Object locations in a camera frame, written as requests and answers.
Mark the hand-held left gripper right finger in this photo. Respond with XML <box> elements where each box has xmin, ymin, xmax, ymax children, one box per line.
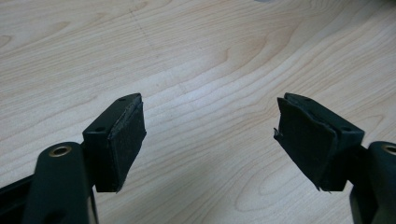
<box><xmin>273</xmin><ymin>91</ymin><xmax>365</xmax><ymax>192</ymax></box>

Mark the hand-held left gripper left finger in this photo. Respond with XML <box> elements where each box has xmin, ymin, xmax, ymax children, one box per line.
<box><xmin>82</xmin><ymin>92</ymin><xmax>148</xmax><ymax>193</ymax></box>

